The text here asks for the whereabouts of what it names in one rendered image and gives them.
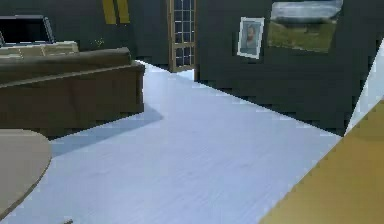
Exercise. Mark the wooden glass-paned door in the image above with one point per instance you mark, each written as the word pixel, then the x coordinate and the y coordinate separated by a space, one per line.
pixel 182 33

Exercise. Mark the white-framed portrait picture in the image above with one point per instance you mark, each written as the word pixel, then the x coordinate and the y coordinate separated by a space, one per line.
pixel 250 37

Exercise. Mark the brown sofa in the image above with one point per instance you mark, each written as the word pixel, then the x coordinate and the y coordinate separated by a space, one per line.
pixel 66 90

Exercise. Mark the large landscape painting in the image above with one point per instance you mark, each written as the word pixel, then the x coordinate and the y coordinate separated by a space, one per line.
pixel 303 28

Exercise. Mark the beige television stand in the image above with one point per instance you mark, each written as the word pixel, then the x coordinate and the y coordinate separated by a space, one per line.
pixel 40 50

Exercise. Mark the round beige table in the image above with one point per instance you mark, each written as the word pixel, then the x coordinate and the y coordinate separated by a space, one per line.
pixel 20 163

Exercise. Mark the black television set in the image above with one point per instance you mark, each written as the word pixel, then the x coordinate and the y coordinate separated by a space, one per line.
pixel 23 30

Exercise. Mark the yellow striped wall hanging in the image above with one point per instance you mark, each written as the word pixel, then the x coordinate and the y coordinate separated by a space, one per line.
pixel 115 10

